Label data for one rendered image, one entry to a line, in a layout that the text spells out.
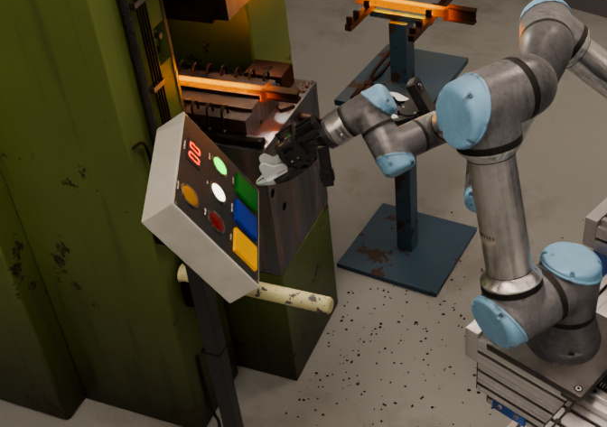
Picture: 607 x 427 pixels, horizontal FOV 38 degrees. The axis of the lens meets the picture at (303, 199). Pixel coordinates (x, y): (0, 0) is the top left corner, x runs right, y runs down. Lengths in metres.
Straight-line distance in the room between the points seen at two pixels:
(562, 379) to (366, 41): 3.19
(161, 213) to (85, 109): 0.48
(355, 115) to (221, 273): 0.44
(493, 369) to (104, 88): 1.08
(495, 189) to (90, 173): 1.08
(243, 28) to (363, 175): 1.30
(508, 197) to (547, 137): 2.41
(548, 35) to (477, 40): 2.78
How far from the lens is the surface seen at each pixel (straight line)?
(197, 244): 1.75
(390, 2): 2.78
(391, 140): 1.84
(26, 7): 2.05
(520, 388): 1.99
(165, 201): 1.71
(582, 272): 1.72
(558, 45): 1.96
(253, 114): 2.35
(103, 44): 1.98
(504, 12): 5.02
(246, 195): 1.98
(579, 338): 1.83
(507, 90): 1.50
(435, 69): 2.95
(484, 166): 1.54
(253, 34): 2.62
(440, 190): 3.63
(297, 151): 1.90
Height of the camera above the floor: 2.20
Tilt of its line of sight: 37 degrees down
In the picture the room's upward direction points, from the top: 7 degrees counter-clockwise
